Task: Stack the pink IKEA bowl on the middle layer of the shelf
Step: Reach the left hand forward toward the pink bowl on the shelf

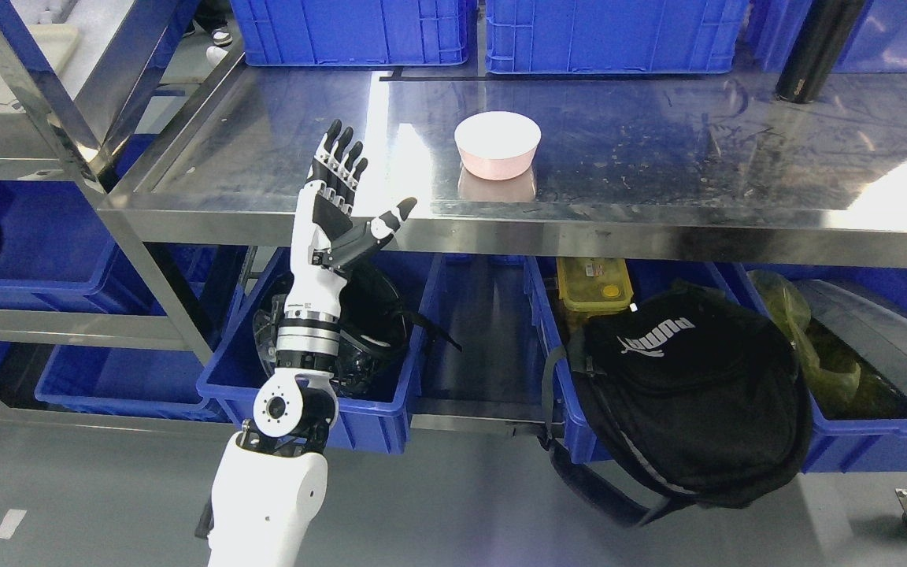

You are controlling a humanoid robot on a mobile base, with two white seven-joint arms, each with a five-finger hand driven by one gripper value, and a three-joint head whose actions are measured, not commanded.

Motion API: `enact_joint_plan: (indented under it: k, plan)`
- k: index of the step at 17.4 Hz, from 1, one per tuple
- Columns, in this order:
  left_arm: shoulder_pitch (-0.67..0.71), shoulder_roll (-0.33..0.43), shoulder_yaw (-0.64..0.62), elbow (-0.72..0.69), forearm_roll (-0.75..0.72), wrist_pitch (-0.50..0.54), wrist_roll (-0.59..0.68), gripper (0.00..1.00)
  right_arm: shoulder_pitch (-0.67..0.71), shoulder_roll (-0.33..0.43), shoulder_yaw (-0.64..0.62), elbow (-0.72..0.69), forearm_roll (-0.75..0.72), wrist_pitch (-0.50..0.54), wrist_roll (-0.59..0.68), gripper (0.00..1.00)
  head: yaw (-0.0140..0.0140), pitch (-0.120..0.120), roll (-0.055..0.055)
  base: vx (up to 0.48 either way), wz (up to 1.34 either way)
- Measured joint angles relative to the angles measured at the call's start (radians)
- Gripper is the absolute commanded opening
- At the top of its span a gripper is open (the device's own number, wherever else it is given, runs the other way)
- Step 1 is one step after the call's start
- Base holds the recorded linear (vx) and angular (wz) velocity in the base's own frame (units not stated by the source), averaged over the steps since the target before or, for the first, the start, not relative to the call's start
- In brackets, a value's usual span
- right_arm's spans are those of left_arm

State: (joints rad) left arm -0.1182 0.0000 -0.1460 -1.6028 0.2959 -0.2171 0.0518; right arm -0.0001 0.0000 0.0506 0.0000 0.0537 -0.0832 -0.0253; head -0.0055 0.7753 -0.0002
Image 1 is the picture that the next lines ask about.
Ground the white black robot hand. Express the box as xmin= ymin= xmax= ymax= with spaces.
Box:
xmin=275 ymin=119 xmax=417 ymax=371

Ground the pink bowl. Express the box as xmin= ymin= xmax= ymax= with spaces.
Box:
xmin=453 ymin=111 xmax=542 ymax=182

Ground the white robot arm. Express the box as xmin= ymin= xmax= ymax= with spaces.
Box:
xmin=206 ymin=367 xmax=339 ymax=566

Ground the blue crate top middle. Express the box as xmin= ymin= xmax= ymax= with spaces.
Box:
xmin=485 ymin=1 xmax=749 ymax=76

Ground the blue crate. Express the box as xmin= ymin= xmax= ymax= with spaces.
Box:
xmin=230 ymin=1 xmax=478 ymax=67
xmin=485 ymin=1 xmax=749 ymax=76
xmin=745 ymin=1 xmax=907 ymax=74

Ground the blue bin left shelf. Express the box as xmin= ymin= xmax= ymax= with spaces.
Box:
xmin=0 ymin=180 xmax=161 ymax=315

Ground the steel shelf rack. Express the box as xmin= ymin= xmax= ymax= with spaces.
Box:
xmin=0 ymin=1 xmax=247 ymax=423

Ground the blue bin with helmet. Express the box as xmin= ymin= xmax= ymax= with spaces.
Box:
xmin=197 ymin=248 xmax=442 ymax=454

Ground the black helmet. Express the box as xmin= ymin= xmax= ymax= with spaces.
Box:
xmin=252 ymin=263 xmax=463 ymax=398

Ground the blue crate top left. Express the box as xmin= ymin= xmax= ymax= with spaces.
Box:
xmin=230 ymin=1 xmax=478 ymax=67

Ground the blue bin lower left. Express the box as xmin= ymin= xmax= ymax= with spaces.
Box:
xmin=35 ymin=345 xmax=229 ymax=423

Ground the blue bin with backpack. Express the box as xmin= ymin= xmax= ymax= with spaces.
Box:
xmin=524 ymin=256 xmax=757 ymax=464

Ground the yellow lunch box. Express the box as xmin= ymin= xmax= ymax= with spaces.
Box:
xmin=557 ymin=256 xmax=635 ymax=313

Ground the black backpack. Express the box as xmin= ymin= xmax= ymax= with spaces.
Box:
xmin=539 ymin=284 xmax=813 ymax=527

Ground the green plastic bag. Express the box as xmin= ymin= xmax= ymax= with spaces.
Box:
xmin=748 ymin=269 xmax=861 ymax=417

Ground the blue bin right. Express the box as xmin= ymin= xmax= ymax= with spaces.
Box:
xmin=719 ymin=263 xmax=907 ymax=473

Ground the blue crate top right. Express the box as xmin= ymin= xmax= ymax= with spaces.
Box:
xmin=745 ymin=1 xmax=907 ymax=74

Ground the grey curved panel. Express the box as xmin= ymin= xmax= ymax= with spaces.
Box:
xmin=796 ymin=280 xmax=907 ymax=399

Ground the steel table frame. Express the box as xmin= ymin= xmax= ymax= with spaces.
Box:
xmin=104 ymin=61 xmax=907 ymax=268

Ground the black cylinder post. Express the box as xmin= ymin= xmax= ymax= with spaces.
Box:
xmin=775 ymin=1 xmax=867 ymax=105

